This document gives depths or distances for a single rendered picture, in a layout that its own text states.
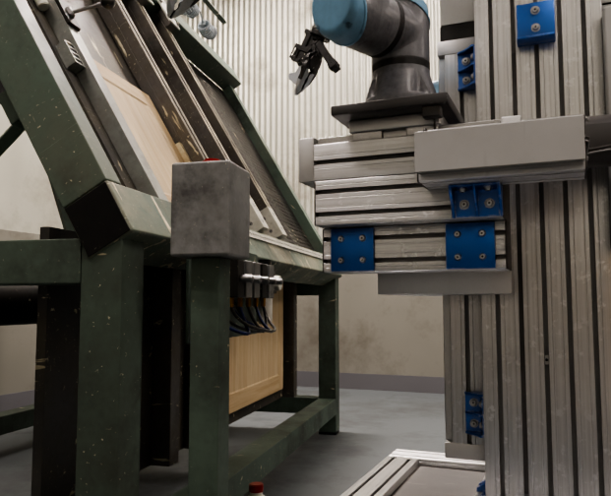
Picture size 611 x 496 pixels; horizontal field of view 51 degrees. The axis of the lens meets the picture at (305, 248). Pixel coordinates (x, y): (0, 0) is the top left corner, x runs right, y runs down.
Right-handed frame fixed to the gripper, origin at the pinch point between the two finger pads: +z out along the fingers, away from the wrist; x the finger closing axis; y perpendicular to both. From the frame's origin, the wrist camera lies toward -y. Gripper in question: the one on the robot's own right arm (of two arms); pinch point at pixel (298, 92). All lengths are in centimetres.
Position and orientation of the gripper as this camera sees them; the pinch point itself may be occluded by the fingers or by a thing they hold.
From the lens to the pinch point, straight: 216.6
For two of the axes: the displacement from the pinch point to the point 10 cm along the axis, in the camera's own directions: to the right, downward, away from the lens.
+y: -8.0, -4.3, 4.1
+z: -4.4, 8.9, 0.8
